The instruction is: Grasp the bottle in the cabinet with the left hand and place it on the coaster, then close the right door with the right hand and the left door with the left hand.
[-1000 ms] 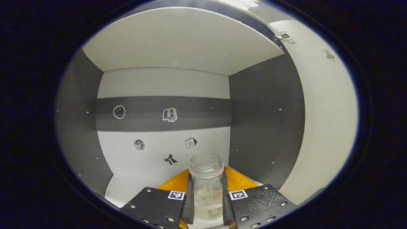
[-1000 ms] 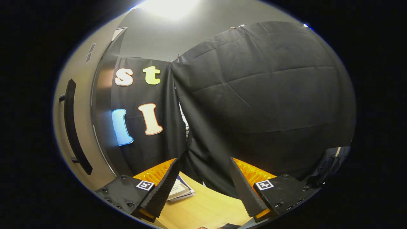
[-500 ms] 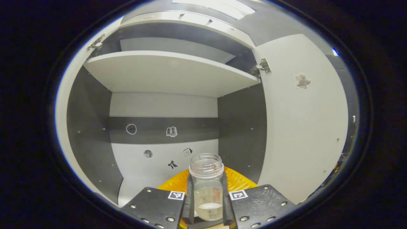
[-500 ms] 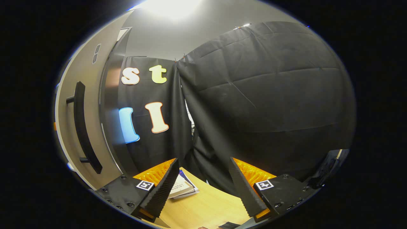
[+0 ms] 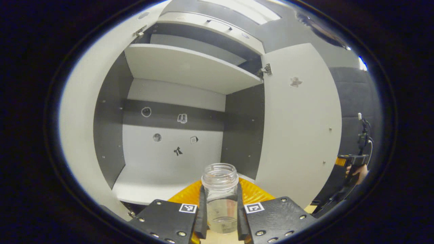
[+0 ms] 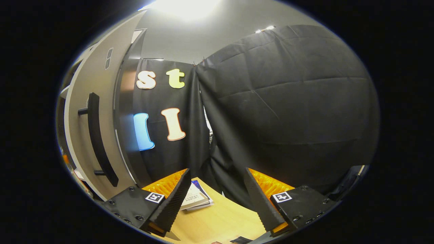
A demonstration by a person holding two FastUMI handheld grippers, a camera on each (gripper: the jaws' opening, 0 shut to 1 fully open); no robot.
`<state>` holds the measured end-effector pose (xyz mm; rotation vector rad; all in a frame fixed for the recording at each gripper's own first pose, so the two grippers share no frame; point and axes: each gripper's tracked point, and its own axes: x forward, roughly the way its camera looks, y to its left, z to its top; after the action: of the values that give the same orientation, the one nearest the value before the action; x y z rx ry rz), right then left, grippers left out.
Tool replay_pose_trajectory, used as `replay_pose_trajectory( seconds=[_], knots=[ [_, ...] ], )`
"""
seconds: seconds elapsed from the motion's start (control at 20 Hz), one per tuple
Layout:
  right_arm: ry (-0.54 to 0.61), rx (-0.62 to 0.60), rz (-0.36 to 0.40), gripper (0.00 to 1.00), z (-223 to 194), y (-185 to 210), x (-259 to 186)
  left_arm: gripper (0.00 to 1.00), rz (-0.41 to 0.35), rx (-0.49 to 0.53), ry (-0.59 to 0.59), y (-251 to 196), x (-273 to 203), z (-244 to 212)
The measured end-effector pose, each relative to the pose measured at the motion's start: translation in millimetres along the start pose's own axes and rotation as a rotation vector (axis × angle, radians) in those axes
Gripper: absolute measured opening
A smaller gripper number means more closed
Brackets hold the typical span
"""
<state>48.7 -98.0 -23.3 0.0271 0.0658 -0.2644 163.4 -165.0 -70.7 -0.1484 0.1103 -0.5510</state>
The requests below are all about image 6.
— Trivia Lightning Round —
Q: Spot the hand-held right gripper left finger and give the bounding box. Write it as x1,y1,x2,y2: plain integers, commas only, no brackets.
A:
102,168,192,238

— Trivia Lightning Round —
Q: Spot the white cabinet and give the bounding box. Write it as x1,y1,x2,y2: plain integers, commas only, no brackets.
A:
114,29,154,188

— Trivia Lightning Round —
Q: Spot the black backdrop cloth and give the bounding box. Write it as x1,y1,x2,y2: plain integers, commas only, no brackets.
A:
131,24,380,210

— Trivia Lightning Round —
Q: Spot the black door handle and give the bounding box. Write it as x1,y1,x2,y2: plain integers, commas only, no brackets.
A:
78,92,120,187

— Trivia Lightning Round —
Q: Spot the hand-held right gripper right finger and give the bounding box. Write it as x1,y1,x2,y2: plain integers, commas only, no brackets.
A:
243,167,340,238

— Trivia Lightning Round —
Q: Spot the large ceiling light panel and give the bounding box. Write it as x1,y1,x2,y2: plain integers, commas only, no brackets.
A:
149,0,221,20

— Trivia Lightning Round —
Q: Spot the blue white book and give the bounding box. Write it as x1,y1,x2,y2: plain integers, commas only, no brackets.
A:
186,180,214,211

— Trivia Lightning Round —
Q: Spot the white cabinet door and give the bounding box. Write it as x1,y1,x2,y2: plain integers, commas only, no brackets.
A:
64,9,147,201

